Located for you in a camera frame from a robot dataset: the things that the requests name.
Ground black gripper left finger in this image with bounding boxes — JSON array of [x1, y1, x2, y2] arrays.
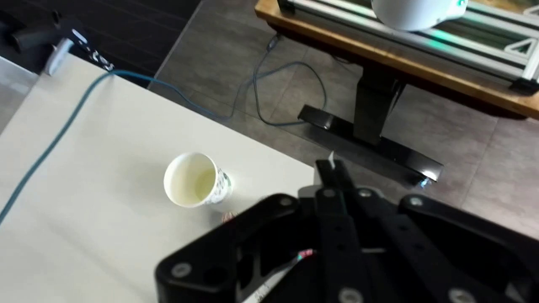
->
[[156, 159, 353, 303]]

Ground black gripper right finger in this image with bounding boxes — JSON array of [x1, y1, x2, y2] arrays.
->
[[331, 160, 539, 303]]

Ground floral paper cup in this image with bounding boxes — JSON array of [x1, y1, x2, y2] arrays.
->
[[162, 150, 235, 211]]

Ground black table leg base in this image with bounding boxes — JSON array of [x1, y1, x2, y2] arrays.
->
[[295, 61, 447, 191]]

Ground wooden table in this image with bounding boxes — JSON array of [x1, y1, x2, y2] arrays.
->
[[253, 0, 539, 122]]

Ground grey floor cable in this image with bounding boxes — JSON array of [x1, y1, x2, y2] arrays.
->
[[228, 32, 331, 128]]

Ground blue power cable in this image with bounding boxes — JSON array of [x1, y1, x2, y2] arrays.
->
[[0, 68, 238, 226]]

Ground aluminium frame rails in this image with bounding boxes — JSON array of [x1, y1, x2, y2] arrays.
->
[[280, 0, 539, 95]]

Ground black camera clamp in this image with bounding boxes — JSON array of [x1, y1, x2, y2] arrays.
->
[[70, 27, 117, 74]]

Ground pale metal rail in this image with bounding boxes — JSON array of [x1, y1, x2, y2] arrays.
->
[[43, 34, 78, 80]]

